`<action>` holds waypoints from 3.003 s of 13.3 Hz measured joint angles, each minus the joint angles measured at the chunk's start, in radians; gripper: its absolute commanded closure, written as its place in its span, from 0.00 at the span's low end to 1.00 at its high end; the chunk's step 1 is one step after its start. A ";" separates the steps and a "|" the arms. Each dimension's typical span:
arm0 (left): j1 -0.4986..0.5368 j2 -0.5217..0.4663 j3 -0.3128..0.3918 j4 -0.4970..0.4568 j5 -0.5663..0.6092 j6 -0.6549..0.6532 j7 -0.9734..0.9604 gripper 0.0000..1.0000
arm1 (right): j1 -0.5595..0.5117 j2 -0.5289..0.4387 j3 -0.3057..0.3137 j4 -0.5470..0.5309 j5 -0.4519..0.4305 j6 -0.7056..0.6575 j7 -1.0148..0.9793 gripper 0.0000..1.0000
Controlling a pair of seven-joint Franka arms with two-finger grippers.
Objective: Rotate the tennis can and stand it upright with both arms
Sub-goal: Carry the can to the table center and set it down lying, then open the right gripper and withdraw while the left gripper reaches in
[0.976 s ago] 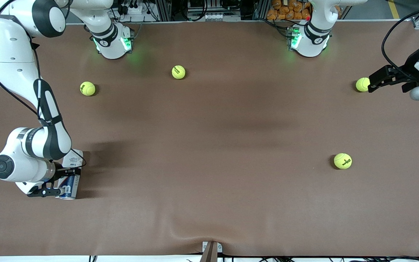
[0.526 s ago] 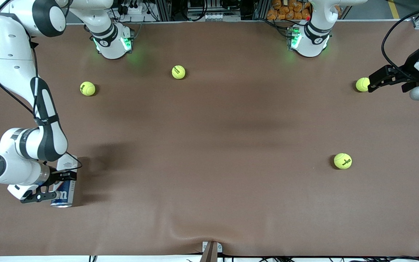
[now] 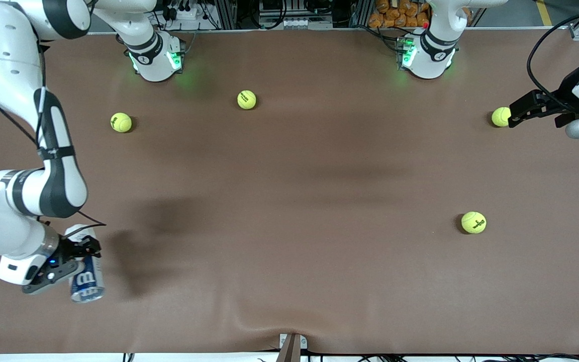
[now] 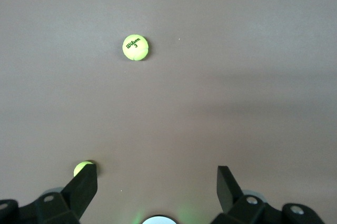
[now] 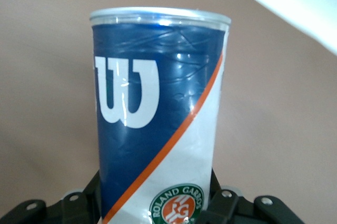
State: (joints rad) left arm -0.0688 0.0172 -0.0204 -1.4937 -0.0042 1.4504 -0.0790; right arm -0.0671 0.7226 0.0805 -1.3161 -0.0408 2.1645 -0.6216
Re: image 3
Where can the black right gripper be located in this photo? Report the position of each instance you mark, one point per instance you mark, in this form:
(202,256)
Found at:
(74,248)

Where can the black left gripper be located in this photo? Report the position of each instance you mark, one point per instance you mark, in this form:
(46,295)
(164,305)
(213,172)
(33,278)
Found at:
(565,93)

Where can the white blue tennis ball can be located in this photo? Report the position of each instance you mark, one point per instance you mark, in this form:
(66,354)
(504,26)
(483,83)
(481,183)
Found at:
(86,279)

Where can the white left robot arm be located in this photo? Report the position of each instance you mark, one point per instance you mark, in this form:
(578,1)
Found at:
(435,55)

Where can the yellow-green tennis ball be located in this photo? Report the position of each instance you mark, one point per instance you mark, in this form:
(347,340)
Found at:
(121,122)
(473,222)
(499,116)
(247,99)

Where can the orange bags pile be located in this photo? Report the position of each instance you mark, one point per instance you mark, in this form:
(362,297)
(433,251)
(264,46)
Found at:
(400,15)

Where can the brown table mat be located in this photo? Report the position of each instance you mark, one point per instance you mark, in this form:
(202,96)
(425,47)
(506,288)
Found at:
(289,251)

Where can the white socket strip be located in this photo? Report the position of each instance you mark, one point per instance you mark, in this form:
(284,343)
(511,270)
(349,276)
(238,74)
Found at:
(307,23)

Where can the white power strip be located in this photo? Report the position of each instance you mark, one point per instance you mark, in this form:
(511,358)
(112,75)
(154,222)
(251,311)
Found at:
(184,14)

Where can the metal table edge bracket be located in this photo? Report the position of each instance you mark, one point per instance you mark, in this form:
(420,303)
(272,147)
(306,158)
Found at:
(292,349)

